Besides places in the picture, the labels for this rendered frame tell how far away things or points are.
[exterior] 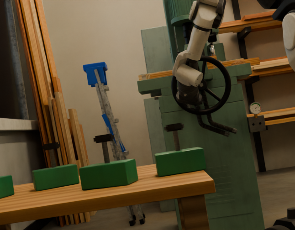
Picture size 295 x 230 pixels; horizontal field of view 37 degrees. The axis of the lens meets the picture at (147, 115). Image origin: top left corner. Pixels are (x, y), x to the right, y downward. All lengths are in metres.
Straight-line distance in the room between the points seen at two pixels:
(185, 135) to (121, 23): 2.83
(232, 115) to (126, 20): 2.85
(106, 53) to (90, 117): 0.72
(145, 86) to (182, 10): 0.47
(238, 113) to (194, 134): 0.25
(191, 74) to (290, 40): 0.41
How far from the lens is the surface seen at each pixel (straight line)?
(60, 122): 3.55
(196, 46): 1.82
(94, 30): 5.00
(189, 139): 2.33
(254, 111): 2.30
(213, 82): 2.35
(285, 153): 5.05
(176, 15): 2.50
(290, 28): 1.84
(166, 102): 2.33
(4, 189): 1.15
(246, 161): 2.37
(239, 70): 2.37
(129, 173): 0.95
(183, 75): 1.86
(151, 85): 2.34
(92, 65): 3.17
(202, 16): 1.79
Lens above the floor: 0.64
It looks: 2 degrees up
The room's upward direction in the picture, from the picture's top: 9 degrees counter-clockwise
